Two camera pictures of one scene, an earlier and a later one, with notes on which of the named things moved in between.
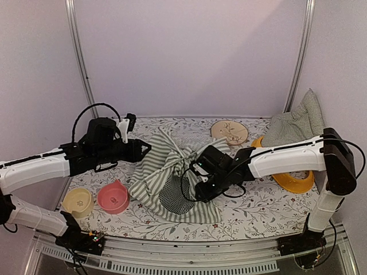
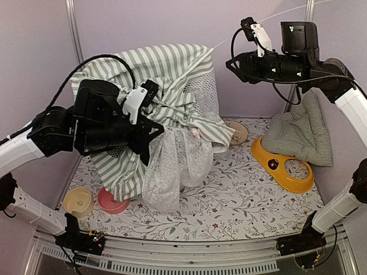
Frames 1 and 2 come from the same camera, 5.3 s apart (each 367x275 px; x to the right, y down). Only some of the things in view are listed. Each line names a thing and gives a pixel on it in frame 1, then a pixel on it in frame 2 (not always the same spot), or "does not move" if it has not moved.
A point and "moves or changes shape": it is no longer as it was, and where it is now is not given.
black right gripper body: (221, 184) to (291, 67)
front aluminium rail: (188, 256) does not move
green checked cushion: (305, 122) does not move
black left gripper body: (107, 154) to (100, 134)
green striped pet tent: (161, 177) moves or changes shape
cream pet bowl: (79, 201) does not move
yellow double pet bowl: (285, 181) does not move
